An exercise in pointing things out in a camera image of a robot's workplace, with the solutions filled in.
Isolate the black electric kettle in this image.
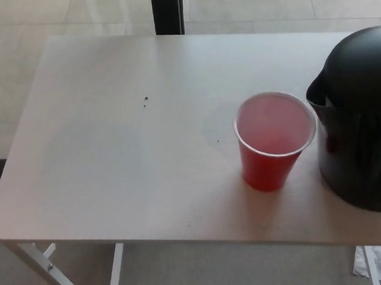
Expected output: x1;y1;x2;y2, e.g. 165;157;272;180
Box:
301;25;381;219

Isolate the red plastic cup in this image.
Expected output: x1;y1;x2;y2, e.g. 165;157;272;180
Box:
230;87;322;194

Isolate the white straight table leg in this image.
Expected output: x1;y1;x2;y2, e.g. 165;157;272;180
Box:
102;242;128;285

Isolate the white slanted table leg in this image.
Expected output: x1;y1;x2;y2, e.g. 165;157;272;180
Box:
7;236;93;285

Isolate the white thin table leg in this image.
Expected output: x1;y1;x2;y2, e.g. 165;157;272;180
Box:
363;244;381;285

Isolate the black window frame post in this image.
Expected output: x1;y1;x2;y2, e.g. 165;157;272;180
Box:
151;0;187;38

